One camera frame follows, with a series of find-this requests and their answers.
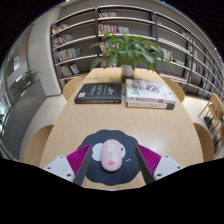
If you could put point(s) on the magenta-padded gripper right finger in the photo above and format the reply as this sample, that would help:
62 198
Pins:
163 166

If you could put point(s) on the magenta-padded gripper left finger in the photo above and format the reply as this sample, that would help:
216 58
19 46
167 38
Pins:
63 166

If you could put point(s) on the pink computer mouse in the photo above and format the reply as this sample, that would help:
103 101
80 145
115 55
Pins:
111 155

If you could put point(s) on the black fuzzy-creature mouse pad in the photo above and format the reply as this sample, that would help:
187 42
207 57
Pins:
110 178

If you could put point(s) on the tan curved wooden chair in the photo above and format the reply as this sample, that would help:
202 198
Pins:
71 87
175 88
204 141
37 143

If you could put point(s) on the thick book red-lettered spine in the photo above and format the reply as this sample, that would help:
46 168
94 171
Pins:
150 105

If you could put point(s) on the group of slatted wooden chairs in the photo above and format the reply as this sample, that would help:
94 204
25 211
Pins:
215 115

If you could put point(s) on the white illustrated cover book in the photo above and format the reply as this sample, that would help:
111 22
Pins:
148 90

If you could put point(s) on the black hardcover book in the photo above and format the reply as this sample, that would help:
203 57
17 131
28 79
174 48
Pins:
98 92

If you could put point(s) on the small green background plant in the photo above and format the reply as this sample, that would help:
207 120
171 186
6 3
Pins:
29 77

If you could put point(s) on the green potted plant white pot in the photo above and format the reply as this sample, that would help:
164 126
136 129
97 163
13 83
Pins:
130 53

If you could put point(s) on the grey wall bookshelf unit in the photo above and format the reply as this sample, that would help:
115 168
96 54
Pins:
140 25

